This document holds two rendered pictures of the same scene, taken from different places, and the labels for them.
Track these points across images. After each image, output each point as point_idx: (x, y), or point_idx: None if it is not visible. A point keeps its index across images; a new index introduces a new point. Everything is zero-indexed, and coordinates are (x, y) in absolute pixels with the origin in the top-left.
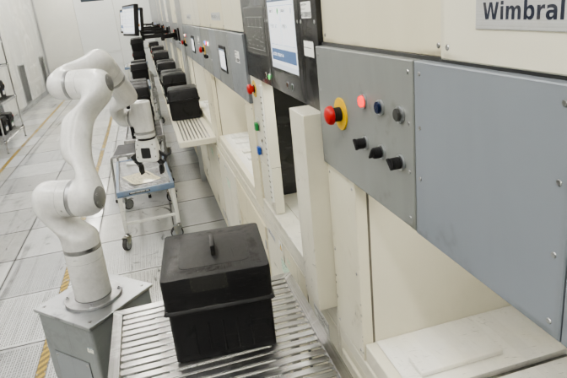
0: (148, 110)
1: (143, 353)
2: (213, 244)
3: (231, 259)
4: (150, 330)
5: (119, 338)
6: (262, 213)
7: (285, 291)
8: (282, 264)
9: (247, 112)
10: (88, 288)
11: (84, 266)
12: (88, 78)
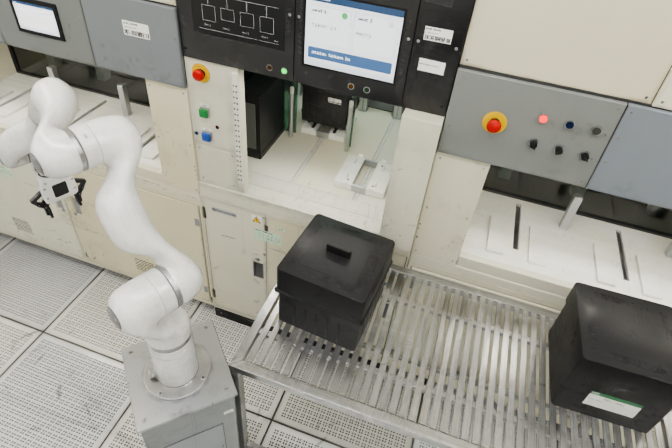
0: None
1: (318, 367)
2: (348, 250)
3: (368, 253)
4: (289, 350)
5: (280, 375)
6: (190, 195)
7: None
8: (256, 233)
9: (158, 95)
10: (193, 365)
11: (191, 347)
12: (121, 136)
